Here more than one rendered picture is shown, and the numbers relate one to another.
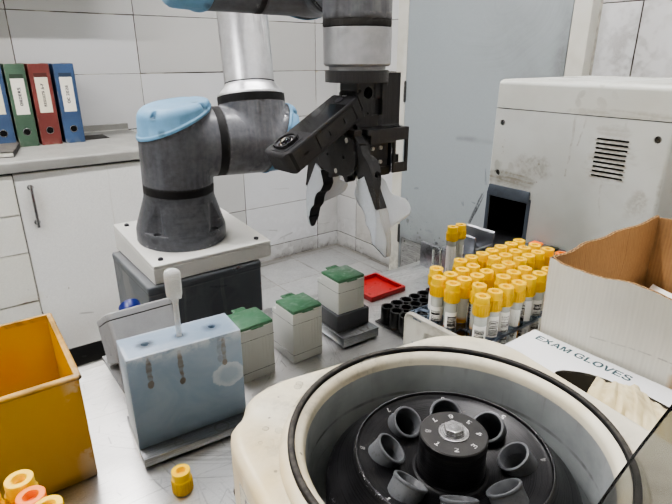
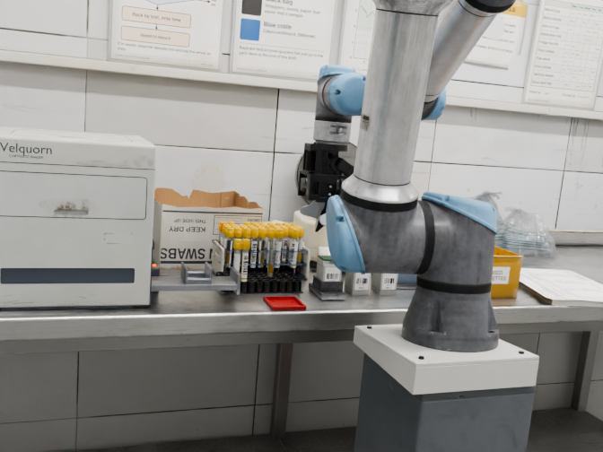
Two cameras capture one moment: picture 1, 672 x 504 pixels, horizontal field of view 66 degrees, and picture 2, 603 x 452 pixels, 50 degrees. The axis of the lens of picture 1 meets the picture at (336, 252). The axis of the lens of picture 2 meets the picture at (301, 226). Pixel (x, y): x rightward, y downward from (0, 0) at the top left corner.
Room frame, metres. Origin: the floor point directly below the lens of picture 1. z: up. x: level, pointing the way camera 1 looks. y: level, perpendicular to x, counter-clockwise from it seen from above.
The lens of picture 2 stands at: (1.90, 0.33, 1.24)
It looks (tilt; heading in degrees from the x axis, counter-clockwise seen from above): 10 degrees down; 197
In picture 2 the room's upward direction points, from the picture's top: 5 degrees clockwise
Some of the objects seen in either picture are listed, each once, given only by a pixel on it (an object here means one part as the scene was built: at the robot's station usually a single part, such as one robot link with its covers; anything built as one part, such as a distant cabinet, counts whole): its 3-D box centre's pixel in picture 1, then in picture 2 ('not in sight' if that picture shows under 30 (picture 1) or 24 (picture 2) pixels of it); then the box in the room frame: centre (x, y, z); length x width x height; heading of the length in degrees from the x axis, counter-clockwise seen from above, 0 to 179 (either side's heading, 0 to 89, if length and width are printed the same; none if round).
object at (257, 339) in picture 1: (248, 342); (384, 277); (0.51, 0.10, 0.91); 0.05 x 0.04 x 0.07; 37
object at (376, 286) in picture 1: (373, 286); (284, 303); (0.73, -0.06, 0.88); 0.07 x 0.07 x 0.01; 37
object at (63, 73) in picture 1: (63, 101); not in sight; (2.30, 1.16, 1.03); 0.26 x 0.08 x 0.31; 36
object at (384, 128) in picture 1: (361, 124); (325, 172); (0.62, -0.03, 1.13); 0.09 x 0.08 x 0.12; 127
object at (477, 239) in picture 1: (478, 242); (184, 277); (0.81, -0.24, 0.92); 0.21 x 0.07 x 0.05; 127
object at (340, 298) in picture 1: (340, 297); (328, 273); (0.60, -0.01, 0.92); 0.05 x 0.04 x 0.06; 35
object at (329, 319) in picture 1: (340, 316); (327, 286); (0.60, -0.01, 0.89); 0.09 x 0.05 x 0.04; 35
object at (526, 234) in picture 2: not in sight; (525, 230); (-0.26, 0.40, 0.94); 0.20 x 0.17 x 0.14; 102
